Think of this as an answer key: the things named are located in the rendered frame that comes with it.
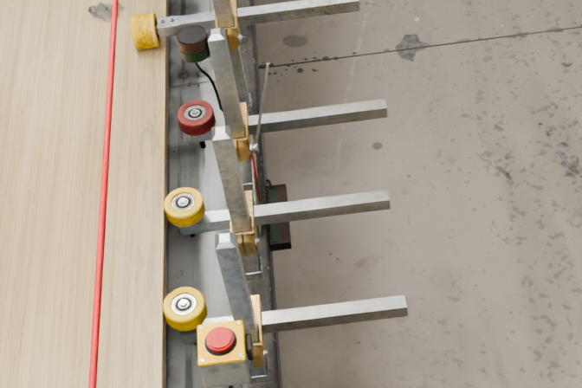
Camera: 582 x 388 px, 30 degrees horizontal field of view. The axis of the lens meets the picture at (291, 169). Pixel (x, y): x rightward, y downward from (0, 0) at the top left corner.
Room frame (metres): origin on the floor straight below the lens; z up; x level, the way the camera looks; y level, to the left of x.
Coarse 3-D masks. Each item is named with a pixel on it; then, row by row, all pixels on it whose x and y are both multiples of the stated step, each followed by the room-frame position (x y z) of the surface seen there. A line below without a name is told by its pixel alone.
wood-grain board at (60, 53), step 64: (0, 0) 2.20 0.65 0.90; (64, 0) 2.16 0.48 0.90; (128, 0) 2.12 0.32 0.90; (0, 64) 1.96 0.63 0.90; (64, 64) 1.92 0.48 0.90; (128, 64) 1.89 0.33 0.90; (0, 128) 1.75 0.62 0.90; (64, 128) 1.71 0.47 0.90; (128, 128) 1.68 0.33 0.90; (0, 192) 1.55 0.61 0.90; (64, 192) 1.52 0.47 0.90; (128, 192) 1.50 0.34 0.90; (0, 256) 1.38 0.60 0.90; (64, 256) 1.36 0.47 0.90; (128, 256) 1.33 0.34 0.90; (0, 320) 1.23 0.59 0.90; (64, 320) 1.20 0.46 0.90; (128, 320) 1.18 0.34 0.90; (0, 384) 1.09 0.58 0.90; (64, 384) 1.07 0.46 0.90; (128, 384) 1.04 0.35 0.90
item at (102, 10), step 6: (90, 6) 2.10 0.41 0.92; (96, 6) 2.10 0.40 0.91; (102, 6) 2.09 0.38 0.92; (108, 6) 2.10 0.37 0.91; (120, 6) 2.09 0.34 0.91; (90, 12) 2.09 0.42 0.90; (96, 12) 2.08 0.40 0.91; (102, 12) 2.08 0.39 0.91; (108, 12) 2.07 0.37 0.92; (108, 18) 2.06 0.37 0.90
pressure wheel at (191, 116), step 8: (184, 104) 1.72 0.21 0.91; (192, 104) 1.72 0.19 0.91; (200, 104) 1.71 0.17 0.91; (208, 104) 1.71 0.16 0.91; (184, 112) 1.70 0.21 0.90; (192, 112) 1.69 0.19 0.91; (200, 112) 1.69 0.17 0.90; (208, 112) 1.68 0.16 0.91; (184, 120) 1.67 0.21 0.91; (192, 120) 1.67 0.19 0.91; (200, 120) 1.66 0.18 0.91; (208, 120) 1.66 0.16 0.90; (184, 128) 1.66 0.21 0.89; (192, 128) 1.65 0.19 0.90; (200, 128) 1.65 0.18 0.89; (208, 128) 1.66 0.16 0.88; (200, 144) 1.69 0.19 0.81
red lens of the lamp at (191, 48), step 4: (204, 36) 1.64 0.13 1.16; (204, 40) 1.63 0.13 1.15; (180, 44) 1.63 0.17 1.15; (184, 44) 1.62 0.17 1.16; (192, 44) 1.62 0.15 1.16; (196, 44) 1.62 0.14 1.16; (200, 44) 1.62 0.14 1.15; (204, 44) 1.63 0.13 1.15; (180, 48) 1.63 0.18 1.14; (184, 48) 1.62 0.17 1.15; (188, 48) 1.62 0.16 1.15; (192, 48) 1.62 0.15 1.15; (196, 48) 1.62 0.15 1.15; (200, 48) 1.62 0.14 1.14; (184, 52) 1.63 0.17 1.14; (188, 52) 1.62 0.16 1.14; (192, 52) 1.62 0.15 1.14; (196, 52) 1.62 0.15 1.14
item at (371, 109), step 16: (288, 112) 1.69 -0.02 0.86; (304, 112) 1.68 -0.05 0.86; (320, 112) 1.68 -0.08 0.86; (336, 112) 1.67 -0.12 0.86; (352, 112) 1.66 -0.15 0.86; (368, 112) 1.66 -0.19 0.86; (384, 112) 1.66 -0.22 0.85; (256, 128) 1.67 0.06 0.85; (272, 128) 1.67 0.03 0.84; (288, 128) 1.67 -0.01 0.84
